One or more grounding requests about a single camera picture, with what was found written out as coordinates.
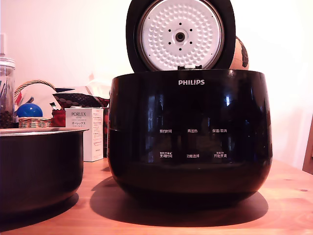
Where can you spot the black Philips rice cooker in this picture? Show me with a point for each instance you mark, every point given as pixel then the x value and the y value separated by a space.
pixel 190 137

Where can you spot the black rice cooker lid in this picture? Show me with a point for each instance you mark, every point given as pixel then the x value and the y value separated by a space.
pixel 180 35

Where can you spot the black metallic inner pot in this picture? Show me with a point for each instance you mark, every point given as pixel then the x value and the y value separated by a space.
pixel 39 166

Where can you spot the dark red patterned box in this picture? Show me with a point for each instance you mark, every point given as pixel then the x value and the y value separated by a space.
pixel 105 132

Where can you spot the white Porlex box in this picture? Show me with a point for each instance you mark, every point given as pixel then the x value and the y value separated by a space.
pixel 85 132

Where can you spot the red patterned cloth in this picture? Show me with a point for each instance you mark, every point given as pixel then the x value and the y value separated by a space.
pixel 78 99

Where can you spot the globe with dark continents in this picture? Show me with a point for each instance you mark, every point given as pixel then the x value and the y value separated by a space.
pixel 240 55

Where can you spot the large wicker basket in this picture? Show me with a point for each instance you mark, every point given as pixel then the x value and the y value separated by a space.
pixel 36 94

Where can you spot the small woven basket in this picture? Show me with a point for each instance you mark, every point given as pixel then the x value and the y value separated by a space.
pixel 34 122

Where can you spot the blue ball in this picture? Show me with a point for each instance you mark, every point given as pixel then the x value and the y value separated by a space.
pixel 29 110

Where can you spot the glass jar with lid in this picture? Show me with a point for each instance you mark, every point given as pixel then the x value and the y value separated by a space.
pixel 5 98

